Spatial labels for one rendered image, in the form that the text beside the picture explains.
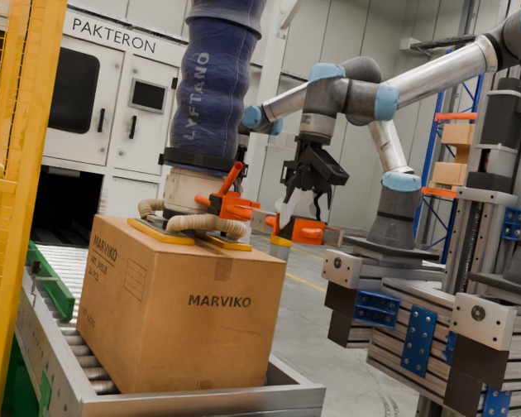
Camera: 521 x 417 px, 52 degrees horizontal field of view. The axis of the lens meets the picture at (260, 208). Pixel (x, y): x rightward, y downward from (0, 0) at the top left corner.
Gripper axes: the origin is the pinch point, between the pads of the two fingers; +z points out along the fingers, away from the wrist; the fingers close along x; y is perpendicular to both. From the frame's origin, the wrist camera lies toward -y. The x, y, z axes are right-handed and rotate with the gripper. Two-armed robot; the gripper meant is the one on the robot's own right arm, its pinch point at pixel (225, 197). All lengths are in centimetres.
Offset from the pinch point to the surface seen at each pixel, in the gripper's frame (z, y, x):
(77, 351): 54, 19, -51
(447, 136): -150, -505, 683
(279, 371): 49, 50, 4
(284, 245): 14.4, 11.4, 23.2
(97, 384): 53, 45, -51
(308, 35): -338, -827, 551
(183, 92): -30, 32, -36
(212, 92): -32, 39, -30
